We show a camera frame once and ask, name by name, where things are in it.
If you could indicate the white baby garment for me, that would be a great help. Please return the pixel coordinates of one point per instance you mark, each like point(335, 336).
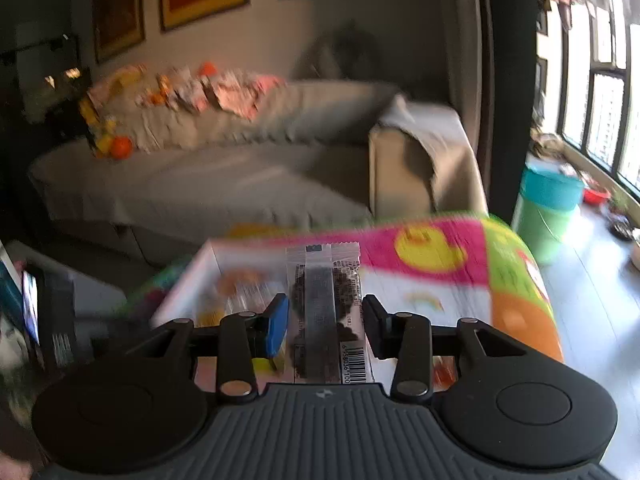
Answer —
point(185, 90)

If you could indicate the dark curtain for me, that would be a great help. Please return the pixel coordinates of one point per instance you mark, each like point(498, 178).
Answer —
point(507, 85)

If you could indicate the printed duck blanket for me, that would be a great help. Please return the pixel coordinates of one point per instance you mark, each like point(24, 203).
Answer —
point(450, 240)

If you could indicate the dark cabinet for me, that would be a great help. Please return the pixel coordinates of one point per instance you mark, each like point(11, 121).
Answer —
point(45, 80)

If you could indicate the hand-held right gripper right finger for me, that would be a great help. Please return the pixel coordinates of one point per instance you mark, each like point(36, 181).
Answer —
point(372, 325)

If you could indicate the pink cloth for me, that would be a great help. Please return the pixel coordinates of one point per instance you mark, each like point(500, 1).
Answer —
point(115, 85)

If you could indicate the pink cardboard box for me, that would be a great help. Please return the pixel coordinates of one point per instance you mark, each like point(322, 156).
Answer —
point(205, 270)

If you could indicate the grey pillow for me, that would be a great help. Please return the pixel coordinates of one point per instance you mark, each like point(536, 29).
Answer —
point(345, 52)

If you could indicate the teal lidded bucket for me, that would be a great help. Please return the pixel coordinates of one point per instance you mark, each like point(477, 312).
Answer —
point(545, 205)

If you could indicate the small doll toys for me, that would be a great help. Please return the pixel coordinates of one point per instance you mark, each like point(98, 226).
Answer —
point(157, 92)

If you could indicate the yellow toy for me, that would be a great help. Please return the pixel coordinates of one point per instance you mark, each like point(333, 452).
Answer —
point(95, 125)

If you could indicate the window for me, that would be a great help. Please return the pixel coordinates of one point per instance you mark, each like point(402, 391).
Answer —
point(605, 100)

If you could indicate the red bowl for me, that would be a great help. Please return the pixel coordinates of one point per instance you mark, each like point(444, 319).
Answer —
point(596, 196)

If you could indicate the pink crumpled clothes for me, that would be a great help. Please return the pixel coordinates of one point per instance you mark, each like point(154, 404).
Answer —
point(240, 92)

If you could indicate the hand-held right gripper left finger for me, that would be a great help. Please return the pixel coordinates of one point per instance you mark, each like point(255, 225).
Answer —
point(278, 325)

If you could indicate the dark bowl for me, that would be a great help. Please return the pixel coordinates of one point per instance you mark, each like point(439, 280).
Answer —
point(622, 230)

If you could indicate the bread packet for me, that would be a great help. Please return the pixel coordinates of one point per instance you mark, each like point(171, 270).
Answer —
point(237, 290)

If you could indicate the grey sofa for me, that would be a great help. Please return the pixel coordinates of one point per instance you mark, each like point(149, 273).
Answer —
point(225, 185)

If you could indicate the clear dark snack packet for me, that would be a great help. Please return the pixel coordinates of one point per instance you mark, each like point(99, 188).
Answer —
point(320, 300)

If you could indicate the grey draped cloth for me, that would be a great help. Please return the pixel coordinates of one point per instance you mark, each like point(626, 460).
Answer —
point(440, 135)

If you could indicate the orange toy ball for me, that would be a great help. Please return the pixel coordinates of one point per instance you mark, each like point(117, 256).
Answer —
point(120, 147)

